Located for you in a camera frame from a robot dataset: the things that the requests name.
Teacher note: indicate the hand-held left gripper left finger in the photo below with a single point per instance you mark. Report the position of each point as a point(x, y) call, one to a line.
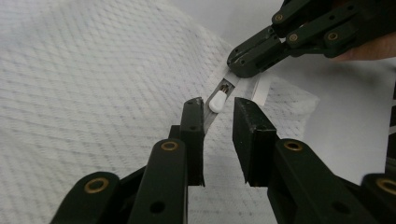
point(193, 140)

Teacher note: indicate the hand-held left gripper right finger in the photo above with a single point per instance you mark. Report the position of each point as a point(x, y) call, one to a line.
point(253, 146)

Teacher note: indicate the white zipper pull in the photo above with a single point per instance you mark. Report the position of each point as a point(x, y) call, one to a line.
point(217, 102)

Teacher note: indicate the white zippered cloth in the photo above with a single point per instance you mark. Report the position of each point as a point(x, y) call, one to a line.
point(77, 93)

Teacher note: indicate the white table sheet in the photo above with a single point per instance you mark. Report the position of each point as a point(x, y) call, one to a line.
point(345, 112)

